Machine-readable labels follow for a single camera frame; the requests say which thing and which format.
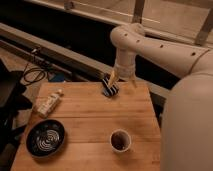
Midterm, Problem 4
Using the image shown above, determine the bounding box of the black cable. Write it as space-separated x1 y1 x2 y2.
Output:
22 61 50 84

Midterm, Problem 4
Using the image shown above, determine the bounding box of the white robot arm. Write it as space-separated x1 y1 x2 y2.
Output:
110 23 213 171

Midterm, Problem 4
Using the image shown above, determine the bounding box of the white cup with dark liquid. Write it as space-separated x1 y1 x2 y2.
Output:
109 129 132 153

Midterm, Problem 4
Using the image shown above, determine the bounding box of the blue object on floor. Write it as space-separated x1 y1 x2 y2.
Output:
49 74 65 82

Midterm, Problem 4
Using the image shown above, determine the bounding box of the white squeeze bottle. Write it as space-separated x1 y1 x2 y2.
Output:
37 89 63 118

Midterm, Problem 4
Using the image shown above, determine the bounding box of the black chair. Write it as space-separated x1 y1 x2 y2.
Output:
0 59 32 171

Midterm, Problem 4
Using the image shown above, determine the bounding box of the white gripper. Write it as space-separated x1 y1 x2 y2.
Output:
108 63 137 88

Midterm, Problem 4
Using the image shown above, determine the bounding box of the black bowl with spiral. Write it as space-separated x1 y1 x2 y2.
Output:
26 119 65 158

